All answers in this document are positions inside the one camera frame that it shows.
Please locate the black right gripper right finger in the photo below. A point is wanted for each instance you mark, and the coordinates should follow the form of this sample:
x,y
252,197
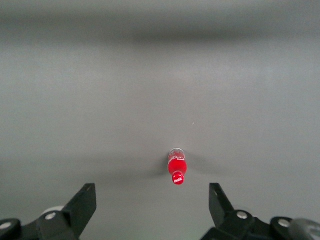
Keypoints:
x,y
225,212

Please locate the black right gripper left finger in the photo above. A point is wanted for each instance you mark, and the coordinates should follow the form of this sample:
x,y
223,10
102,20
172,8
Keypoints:
x,y
75,215

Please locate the red cola bottle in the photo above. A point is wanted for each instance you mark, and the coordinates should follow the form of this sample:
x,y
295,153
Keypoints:
x,y
177,166

